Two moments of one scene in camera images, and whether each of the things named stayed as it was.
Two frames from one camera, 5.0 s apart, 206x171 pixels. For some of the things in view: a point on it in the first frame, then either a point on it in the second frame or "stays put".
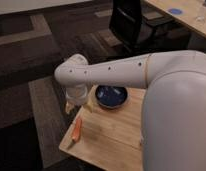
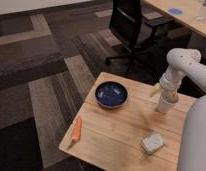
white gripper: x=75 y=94 -> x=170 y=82
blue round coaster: x=175 y=11 stays put
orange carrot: x=77 y=130 stays put
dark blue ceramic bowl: x=111 y=96 stays put
